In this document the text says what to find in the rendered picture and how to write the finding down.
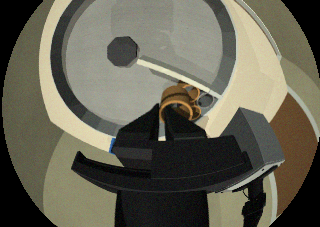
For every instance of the bronze bushing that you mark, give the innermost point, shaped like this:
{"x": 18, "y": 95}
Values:
{"x": 196, "y": 110}
{"x": 176, "y": 94}
{"x": 193, "y": 94}

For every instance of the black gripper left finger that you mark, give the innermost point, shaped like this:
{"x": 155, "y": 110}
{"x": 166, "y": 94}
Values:
{"x": 143, "y": 127}

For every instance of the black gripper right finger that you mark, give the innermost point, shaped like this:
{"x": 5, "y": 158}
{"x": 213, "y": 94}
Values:
{"x": 180, "y": 128}

